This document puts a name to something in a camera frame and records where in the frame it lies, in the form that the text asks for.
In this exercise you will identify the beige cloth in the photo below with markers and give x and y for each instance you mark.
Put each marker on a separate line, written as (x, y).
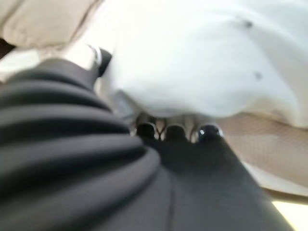
(36, 21)

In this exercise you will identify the white duvet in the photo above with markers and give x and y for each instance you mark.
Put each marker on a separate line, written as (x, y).
(192, 60)

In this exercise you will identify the brown upholstered bed frame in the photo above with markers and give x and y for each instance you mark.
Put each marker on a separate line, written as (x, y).
(293, 196)

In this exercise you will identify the mattress with white sheet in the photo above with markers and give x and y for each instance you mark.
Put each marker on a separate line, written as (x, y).
(14, 67)

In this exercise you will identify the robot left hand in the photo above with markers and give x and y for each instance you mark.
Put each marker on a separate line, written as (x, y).
(96, 168)

